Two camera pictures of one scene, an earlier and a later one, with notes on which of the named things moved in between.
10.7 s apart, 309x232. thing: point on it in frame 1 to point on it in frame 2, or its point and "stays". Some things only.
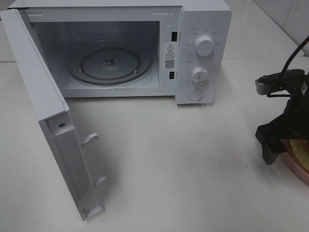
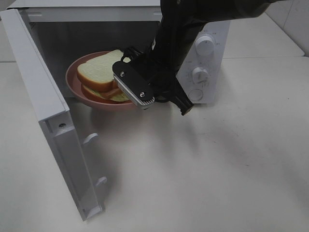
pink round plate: (292, 158) to (74, 83)
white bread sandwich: (300, 148) to (97, 78)
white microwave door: (53, 115) stays
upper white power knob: (204, 46) stays
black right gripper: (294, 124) to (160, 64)
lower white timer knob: (200, 75) stays
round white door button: (195, 94) stays
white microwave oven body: (179, 49) stays
